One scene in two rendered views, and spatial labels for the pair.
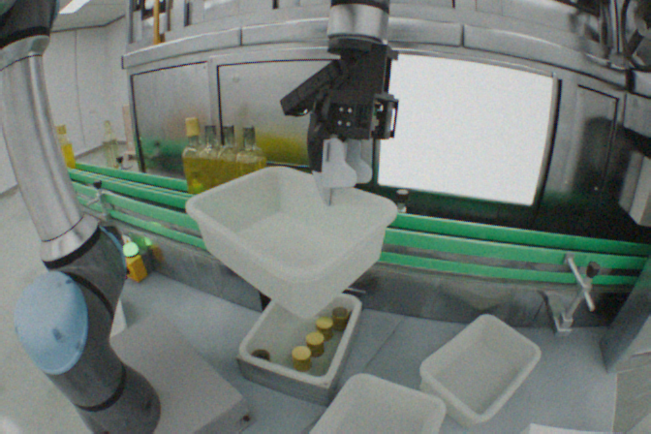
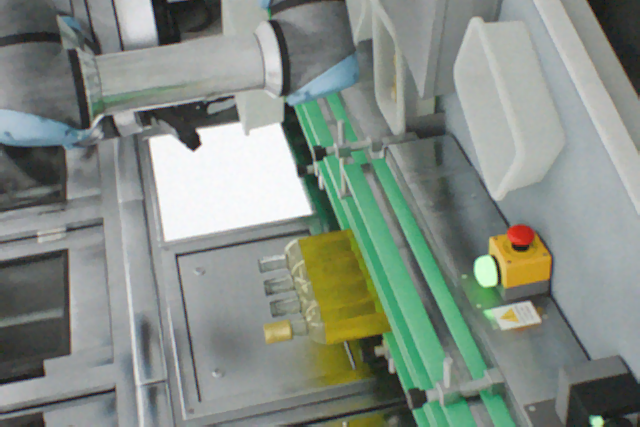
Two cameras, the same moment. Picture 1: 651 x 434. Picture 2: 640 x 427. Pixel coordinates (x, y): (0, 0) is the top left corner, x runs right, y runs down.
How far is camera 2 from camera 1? 1.85 m
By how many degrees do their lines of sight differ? 71
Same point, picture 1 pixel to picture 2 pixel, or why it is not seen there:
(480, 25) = (117, 198)
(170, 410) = not seen: outside the picture
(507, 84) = (169, 162)
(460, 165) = (262, 168)
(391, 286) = (371, 109)
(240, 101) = (253, 360)
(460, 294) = not seen: hidden behind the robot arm
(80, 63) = not seen: outside the picture
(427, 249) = (321, 110)
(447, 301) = (365, 77)
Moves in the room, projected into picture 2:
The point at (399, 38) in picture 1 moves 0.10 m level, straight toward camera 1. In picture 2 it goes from (145, 237) to (137, 196)
